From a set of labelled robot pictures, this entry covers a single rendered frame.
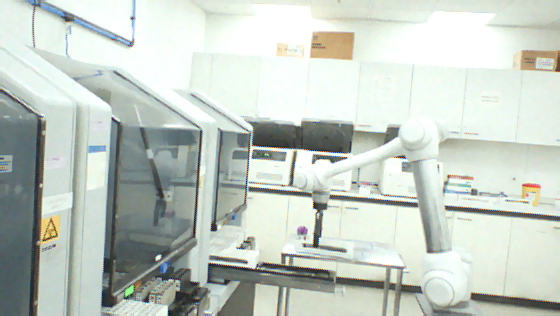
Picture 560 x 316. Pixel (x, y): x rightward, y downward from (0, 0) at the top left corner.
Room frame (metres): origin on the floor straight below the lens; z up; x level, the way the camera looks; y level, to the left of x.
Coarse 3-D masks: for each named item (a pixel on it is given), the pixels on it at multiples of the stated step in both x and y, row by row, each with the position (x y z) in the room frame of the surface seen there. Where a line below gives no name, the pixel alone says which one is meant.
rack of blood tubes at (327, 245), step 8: (296, 240) 2.16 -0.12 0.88; (304, 240) 2.16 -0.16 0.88; (312, 240) 2.17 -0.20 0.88; (320, 240) 2.18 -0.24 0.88; (328, 240) 2.21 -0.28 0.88; (336, 240) 2.22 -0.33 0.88; (296, 248) 2.16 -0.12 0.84; (304, 248) 2.16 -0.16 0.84; (312, 248) 2.16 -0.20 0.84; (320, 248) 2.23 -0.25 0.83; (328, 248) 2.23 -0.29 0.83; (336, 248) 2.22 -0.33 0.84; (344, 248) 2.21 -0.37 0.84; (352, 248) 2.11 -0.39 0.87; (344, 256) 2.12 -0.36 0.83; (352, 256) 2.11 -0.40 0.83
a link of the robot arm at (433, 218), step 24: (408, 120) 1.75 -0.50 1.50; (408, 144) 1.71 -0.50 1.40; (432, 144) 1.72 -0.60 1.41; (432, 168) 1.73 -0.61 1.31; (432, 192) 1.71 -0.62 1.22; (432, 216) 1.70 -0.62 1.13; (432, 240) 1.70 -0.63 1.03; (432, 264) 1.67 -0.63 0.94; (456, 264) 1.65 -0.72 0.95; (432, 288) 1.62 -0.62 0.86; (456, 288) 1.60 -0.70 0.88
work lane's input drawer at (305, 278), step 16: (208, 272) 1.86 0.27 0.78; (224, 272) 1.85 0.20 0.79; (240, 272) 1.84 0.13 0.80; (256, 272) 1.84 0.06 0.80; (272, 272) 1.83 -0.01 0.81; (288, 272) 1.88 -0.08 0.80; (304, 272) 1.89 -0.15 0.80; (320, 272) 1.91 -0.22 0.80; (304, 288) 1.80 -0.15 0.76; (320, 288) 1.79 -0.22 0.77
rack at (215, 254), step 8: (216, 248) 1.94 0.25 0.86; (224, 248) 1.96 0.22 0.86; (208, 256) 1.94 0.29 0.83; (216, 256) 1.95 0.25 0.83; (224, 256) 1.97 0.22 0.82; (232, 256) 1.86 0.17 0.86; (240, 256) 1.86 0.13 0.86; (248, 256) 1.86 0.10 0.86; (256, 256) 1.88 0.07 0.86; (232, 264) 1.86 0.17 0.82; (240, 264) 1.86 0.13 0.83; (248, 264) 1.85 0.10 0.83
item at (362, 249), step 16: (288, 240) 2.38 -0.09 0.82; (352, 240) 2.50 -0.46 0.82; (288, 256) 2.13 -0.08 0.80; (304, 256) 2.11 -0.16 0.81; (320, 256) 2.11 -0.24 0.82; (336, 256) 2.12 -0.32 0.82; (368, 256) 2.18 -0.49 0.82; (384, 256) 2.20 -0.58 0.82; (400, 256) 2.37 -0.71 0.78; (400, 272) 2.05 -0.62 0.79; (288, 288) 2.55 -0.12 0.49; (400, 288) 2.05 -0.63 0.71; (288, 304) 2.55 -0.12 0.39; (384, 304) 2.47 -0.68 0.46
